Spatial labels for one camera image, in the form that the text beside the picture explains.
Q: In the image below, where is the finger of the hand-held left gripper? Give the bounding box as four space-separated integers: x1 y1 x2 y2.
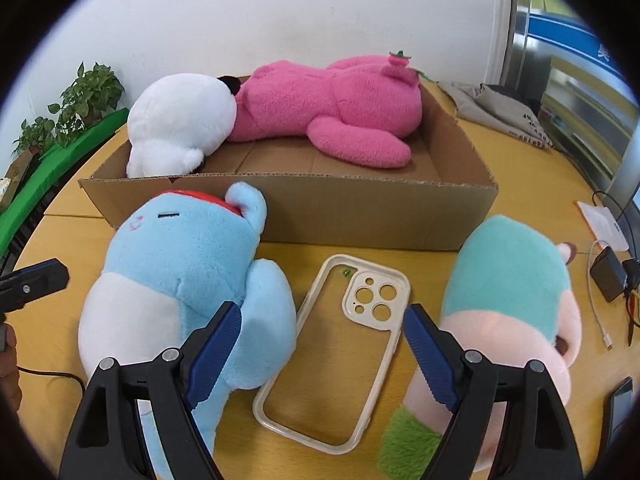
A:
0 259 70 313

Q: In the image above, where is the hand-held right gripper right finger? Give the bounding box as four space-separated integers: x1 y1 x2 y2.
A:
404 304 585 480

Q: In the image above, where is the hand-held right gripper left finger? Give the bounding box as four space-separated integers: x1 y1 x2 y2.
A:
59 301 243 480

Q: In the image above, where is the cream phone case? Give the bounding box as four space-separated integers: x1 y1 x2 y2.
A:
252 254 412 455

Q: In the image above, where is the blue plush toy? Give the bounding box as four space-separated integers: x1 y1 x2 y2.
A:
78 181 298 480

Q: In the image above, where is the pink pig plush toy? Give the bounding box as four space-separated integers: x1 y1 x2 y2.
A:
379 215 585 480

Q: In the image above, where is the brown cardboard box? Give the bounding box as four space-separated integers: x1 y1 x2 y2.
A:
79 74 499 253

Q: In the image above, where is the green mat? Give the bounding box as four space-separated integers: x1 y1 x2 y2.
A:
0 107 132 256

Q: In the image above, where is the small green potted plant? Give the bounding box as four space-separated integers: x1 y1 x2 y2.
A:
11 116 56 158

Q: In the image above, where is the large green potted plant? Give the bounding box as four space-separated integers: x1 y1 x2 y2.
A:
47 61 126 148

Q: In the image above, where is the black power bank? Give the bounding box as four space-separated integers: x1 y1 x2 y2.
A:
590 247 629 303

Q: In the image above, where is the black phone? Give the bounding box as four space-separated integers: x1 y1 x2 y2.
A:
604 376 636 443

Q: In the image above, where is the white plush toy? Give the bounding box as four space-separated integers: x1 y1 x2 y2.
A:
126 73 244 178

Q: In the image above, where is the white card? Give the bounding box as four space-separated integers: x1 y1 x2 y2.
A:
577 201 630 251

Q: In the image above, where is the grey cloth bag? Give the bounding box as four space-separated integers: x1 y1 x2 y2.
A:
437 81 555 151

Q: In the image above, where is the pink plush bear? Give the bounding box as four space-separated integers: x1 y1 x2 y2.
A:
229 51 421 168

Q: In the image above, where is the blue banner sign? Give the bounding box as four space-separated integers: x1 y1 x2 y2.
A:
527 12 621 77

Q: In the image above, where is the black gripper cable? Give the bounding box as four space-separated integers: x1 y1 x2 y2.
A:
17 367 87 396

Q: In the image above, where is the white charging cable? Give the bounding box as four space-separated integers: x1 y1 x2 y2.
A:
587 240 615 350

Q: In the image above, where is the thin black cable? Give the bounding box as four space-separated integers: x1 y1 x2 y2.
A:
592 189 640 346

